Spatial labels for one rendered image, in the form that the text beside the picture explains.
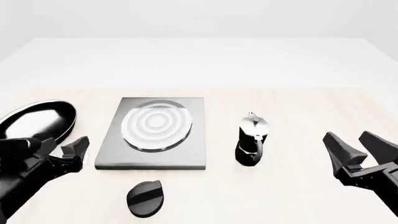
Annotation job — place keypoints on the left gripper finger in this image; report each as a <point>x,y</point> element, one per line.
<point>77,148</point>
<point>48,145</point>

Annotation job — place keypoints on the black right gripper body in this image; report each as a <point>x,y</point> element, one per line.
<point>373,175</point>

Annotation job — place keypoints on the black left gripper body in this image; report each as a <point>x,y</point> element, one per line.
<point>66,164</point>

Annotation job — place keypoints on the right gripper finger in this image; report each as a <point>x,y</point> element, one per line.
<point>382,151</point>
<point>342,154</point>

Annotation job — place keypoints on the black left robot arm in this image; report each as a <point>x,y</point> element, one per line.
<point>18,177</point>

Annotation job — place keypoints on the round black stove knob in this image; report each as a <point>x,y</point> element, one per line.
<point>144,198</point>

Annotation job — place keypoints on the black and silver moka pot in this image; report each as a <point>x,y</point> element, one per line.
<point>247,140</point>

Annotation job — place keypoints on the flat black stove plate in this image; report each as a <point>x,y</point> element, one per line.
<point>192,140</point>

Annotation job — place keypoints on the black frying pan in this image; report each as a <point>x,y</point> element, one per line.
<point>37,120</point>

